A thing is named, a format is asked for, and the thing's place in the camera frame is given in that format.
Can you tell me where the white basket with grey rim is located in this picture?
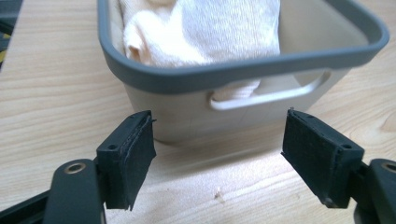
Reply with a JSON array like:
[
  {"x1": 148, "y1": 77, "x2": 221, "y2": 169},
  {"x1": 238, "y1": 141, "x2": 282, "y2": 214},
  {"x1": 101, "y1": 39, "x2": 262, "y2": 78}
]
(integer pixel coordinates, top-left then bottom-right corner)
[{"x1": 96, "y1": 0, "x2": 390, "y2": 145}]

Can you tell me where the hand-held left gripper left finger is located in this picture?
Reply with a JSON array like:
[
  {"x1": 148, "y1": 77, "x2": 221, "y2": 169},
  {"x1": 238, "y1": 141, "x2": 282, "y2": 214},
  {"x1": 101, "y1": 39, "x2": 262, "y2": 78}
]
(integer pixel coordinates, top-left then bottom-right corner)
[{"x1": 95, "y1": 109, "x2": 157, "y2": 212}]

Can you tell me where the white towel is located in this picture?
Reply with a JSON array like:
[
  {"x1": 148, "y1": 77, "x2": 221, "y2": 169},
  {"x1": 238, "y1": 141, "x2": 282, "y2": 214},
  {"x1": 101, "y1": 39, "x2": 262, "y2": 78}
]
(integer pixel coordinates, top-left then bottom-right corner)
[{"x1": 118, "y1": 0, "x2": 282, "y2": 101}]

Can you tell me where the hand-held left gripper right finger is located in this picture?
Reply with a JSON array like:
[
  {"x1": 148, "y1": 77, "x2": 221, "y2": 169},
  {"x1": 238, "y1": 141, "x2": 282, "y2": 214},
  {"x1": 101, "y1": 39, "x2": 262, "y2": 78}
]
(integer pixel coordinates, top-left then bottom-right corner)
[{"x1": 280, "y1": 107, "x2": 365, "y2": 209}]

